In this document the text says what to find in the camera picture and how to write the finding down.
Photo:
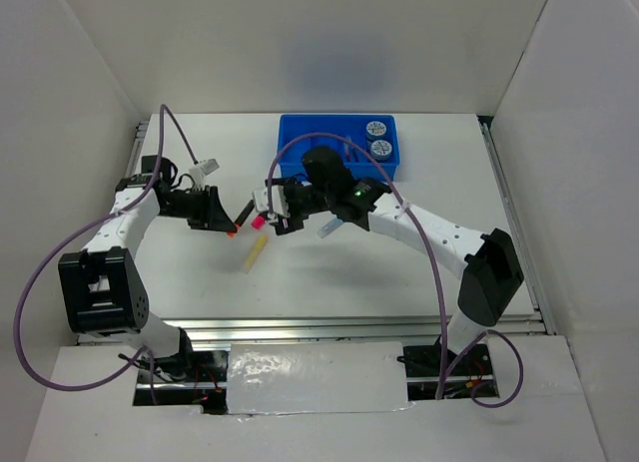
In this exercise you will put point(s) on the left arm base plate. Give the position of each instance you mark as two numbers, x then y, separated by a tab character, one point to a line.
202	383

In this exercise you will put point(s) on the pink highlighter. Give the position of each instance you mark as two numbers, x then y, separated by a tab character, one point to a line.
258	222

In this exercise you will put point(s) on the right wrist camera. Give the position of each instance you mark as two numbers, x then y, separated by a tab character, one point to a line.
271	203

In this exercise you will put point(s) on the orange highlighter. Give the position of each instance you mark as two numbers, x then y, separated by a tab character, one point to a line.
241	218

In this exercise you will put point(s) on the blue plastic divided bin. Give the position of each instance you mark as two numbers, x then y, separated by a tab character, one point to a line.
332	130

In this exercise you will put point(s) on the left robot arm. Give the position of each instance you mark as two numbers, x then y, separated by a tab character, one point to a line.
103	292

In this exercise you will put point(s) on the yellow highlighter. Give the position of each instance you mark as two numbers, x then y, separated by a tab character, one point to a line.
255	252

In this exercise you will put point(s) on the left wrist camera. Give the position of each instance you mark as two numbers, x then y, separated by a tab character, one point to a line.
201	170

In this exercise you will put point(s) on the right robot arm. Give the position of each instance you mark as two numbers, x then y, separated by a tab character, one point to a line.
485	263

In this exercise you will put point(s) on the white foil sheet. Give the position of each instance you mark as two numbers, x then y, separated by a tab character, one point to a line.
310	378

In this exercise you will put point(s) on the light blue highlighter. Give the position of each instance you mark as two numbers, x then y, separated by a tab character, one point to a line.
329	228

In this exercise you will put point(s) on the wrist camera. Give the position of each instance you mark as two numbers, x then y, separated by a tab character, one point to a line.
271	203
201	170

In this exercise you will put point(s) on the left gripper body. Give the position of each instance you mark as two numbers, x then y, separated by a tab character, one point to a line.
193	207

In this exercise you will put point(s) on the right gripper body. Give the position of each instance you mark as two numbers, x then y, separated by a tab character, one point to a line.
305	200

